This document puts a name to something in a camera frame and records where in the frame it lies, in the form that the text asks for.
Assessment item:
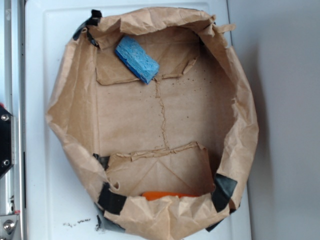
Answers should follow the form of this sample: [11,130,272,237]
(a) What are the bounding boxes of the blue sponge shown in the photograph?
[115,35,160,85]

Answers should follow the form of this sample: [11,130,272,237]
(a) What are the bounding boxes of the brown paper bag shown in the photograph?
[46,7,259,240]

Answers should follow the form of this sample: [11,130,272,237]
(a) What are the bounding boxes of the orange object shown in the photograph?
[141,191,198,201]

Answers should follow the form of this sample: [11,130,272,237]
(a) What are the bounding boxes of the black tape piece right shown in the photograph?
[204,172,238,233]

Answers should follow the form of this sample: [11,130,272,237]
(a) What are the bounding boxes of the black tape piece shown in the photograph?
[72,9,102,47]
[92,152,128,232]
[204,172,238,233]

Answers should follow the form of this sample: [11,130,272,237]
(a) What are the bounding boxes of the black tape piece bottom left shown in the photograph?
[92,152,128,232]

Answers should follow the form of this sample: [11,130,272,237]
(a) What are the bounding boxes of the black tape piece top left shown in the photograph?
[72,9,102,47]

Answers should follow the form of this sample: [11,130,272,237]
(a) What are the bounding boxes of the white plastic tray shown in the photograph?
[22,1,253,240]

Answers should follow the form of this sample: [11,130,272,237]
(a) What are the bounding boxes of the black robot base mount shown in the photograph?
[0,103,13,179]

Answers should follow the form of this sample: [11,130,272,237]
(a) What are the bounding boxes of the metal rail frame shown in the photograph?
[0,0,27,240]

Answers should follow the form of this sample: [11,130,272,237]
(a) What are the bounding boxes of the metal corner bracket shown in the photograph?
[0,214,19,240]

